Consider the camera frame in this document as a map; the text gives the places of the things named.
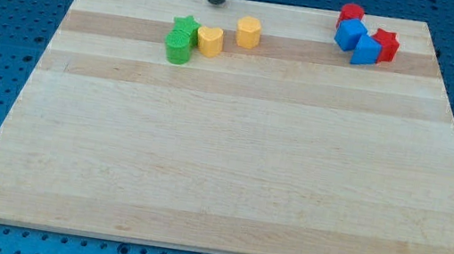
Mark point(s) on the wooden board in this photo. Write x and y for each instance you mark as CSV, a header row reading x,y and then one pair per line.
x,y
285,148

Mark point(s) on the blue triangle block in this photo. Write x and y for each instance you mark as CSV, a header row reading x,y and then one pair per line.
x,y
366,51

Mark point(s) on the blue cube block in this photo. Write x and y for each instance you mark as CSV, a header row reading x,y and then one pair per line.
x,y
348,33

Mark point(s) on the yellow heart block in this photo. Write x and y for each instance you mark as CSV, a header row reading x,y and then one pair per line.
x,y
210,41

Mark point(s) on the red star block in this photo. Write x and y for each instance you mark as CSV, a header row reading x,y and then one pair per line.
x,y
389,43

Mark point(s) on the green star block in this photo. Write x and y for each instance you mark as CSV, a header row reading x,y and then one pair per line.
x,y
188,25

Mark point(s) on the green cylinder block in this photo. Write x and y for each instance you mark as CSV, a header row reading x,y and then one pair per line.
x,y
178,47

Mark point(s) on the red cylinder block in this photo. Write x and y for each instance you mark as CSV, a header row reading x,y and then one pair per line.
x,y
349,12

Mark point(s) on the yellow hexagon block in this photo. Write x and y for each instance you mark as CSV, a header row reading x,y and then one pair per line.
x,y
248,31

